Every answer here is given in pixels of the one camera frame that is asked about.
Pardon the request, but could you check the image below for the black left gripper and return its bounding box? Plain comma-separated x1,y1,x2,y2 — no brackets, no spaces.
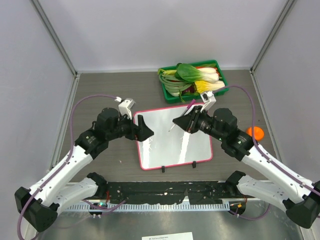
106,110,154,141

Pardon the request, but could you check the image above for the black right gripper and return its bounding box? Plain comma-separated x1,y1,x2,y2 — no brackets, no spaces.
173,105,226,142

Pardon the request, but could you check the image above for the magenta capped whiteboard marker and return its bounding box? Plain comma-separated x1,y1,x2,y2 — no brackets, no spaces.
168,99,196,132

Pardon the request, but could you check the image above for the pink framed whiteboard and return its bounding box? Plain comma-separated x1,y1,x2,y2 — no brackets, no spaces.
134,105,214,171

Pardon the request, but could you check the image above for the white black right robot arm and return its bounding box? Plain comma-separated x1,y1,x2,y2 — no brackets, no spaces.
173,106,320,229

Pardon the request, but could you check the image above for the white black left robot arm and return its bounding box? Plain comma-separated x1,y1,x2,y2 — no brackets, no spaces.
14,108,154,233

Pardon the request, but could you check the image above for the green plastic tray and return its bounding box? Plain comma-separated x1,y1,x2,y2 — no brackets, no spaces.
157,60,228,104

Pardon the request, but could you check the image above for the yellow leaf cabbage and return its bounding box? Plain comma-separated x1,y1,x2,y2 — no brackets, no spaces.
194,80,226,94

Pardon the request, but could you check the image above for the green long beans bundle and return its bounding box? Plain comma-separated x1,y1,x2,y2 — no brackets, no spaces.
158,68,192,97

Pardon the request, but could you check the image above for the green bok choy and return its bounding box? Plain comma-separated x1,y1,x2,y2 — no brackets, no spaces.
176,63,220,83

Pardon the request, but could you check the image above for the red chili pepper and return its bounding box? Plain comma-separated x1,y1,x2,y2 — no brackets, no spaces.
195,66,220,76

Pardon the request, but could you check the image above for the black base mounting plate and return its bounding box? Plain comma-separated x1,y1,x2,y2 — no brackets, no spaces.
106,181,244,205

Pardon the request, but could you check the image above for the orange ball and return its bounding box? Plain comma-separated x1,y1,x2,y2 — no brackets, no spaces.
246,126,265,141

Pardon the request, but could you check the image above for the white paper label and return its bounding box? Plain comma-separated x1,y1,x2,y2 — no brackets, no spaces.
141,232,194,240

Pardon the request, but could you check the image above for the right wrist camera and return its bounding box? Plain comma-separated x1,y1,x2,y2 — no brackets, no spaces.
200,91,216,112

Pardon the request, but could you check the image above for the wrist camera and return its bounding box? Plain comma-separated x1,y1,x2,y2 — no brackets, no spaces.
200,91,216,112
118,98,136,120

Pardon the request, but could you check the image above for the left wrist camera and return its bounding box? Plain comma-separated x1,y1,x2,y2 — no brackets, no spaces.
118,98,136,120

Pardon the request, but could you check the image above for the grey slotted cable duct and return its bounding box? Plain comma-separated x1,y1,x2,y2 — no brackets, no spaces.
65,201,230,213

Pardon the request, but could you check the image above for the right aluminium frame post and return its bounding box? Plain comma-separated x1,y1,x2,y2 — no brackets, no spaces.
250,0,297,74

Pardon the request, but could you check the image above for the aluminium frame post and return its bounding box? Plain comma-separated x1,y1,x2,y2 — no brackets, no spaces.
30,0,78,77
250,0,297,74

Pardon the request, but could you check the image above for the left aluminium frame post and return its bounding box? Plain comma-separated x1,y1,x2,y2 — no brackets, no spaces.
30,0,78,77

